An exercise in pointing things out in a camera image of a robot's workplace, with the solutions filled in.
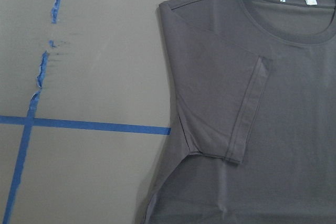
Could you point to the dark brown t-shirt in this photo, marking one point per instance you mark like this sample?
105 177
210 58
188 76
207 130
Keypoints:
254 135

